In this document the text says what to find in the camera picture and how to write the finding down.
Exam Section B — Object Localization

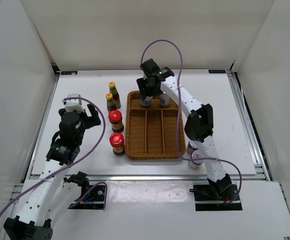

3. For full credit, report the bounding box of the blue-label pellet jar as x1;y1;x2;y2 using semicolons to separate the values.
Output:
140;96;153;108
159;93;171;108

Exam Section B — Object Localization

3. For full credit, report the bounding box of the white-lid spice jar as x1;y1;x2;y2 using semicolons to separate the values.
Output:
188;149;203;170
186;140;198;156

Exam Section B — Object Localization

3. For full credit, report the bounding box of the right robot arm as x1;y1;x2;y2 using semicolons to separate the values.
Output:
136;66;232;200

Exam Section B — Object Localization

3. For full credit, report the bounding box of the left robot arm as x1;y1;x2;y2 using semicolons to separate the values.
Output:
3;99;105;240

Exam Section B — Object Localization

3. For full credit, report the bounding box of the near yellow-cap sauce bottle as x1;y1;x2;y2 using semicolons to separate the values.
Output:
106;93;117;112

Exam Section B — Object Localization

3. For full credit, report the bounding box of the yellow-cap sauce bottle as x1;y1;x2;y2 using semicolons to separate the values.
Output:
106;93;117;112
108;81;121;109

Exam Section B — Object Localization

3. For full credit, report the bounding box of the far red-lid chili jar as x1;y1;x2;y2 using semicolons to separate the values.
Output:
108;110;124;133

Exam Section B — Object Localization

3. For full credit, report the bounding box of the red-lid chili jar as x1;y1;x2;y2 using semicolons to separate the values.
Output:
109;132;125;156
108;110;124;133

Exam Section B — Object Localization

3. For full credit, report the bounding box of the far yellow-cap sauce bottle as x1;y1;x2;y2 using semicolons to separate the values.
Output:
108;81;121;109

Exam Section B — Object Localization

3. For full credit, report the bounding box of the near red-lid chili jar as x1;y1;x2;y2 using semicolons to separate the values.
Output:
109;132;125;156

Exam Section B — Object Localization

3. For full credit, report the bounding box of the wicker basket tray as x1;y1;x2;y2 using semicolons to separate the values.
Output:
125;91;178;161

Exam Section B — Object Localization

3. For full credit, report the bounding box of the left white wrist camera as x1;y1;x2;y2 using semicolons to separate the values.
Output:
62;98;84;114

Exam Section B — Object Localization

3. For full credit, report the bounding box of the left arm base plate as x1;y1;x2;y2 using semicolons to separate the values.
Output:
68;181;108;210

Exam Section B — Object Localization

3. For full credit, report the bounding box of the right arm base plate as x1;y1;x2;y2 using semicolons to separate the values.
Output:
189;184;243;212

